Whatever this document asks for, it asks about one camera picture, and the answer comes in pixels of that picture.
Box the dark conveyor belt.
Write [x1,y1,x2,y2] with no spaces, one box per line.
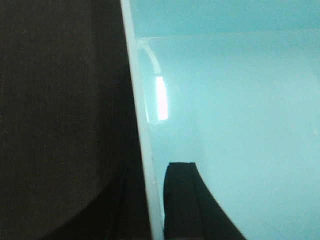
[0,0,140,240]

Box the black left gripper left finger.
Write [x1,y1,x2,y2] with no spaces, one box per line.
[42,163,153,240]

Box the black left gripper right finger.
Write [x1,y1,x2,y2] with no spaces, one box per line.
[163,162,245,240]

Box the light blue plastic bin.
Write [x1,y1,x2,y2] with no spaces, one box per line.
[120,0,320,240]

